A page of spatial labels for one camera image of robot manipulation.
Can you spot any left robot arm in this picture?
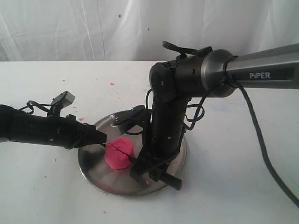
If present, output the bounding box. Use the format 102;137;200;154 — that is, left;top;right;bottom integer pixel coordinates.
130;41;299;185

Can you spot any round steel plate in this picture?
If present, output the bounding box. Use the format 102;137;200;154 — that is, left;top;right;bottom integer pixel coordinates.
77;112;188;198

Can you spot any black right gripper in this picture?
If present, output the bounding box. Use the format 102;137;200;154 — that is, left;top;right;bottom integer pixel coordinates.
9;112;107;149

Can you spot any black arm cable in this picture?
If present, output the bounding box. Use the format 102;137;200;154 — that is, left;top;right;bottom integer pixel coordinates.
221;77;299;208

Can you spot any black knife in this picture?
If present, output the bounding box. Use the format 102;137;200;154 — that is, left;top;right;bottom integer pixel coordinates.
100;143;183;191

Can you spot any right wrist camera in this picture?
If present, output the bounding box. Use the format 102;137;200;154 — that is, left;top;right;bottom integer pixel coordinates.
50;91;75;108

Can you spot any pink dough lump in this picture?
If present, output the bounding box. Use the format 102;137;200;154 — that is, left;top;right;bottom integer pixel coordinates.
104;137;135;170

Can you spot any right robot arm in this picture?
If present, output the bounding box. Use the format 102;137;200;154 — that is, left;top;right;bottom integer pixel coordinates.
0;105;107;149

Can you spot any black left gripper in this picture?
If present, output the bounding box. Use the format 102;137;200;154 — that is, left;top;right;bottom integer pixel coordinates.
130;96;189;182

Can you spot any white backdrop curtain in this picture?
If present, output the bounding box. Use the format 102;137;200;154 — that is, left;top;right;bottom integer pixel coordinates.
0;0;299;61

